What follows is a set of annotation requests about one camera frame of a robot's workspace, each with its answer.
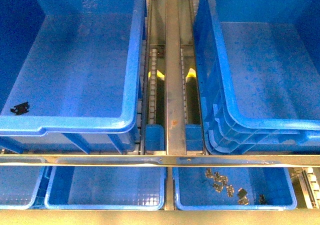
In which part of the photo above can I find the blue right target bin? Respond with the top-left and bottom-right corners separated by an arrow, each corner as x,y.
193,0 -> 320,155

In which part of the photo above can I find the blue middle plastic bin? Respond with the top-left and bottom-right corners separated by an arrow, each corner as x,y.
0,0 -> 146,154

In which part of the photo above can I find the metal roller rack frame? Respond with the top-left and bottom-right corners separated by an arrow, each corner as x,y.
137,0 -> 208,211

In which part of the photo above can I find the small black clip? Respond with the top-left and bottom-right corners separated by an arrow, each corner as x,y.
10,102 -> 30,116

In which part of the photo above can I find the pile of small metal clips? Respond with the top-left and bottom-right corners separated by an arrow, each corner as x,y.
197,167 -> 268,208

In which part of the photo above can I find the lower blue bin middle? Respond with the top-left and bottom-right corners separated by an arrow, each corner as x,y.
44,166 -> 167,211

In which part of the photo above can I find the lower blue bin left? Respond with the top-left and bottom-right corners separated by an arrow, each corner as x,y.
0,165 -> 52,210

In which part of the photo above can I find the lower blue bin with clips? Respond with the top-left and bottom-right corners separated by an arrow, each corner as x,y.
173,167 -> 297,211

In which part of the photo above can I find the horizontal steel rack bar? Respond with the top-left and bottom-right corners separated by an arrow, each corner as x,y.
0,154 -> 320,168

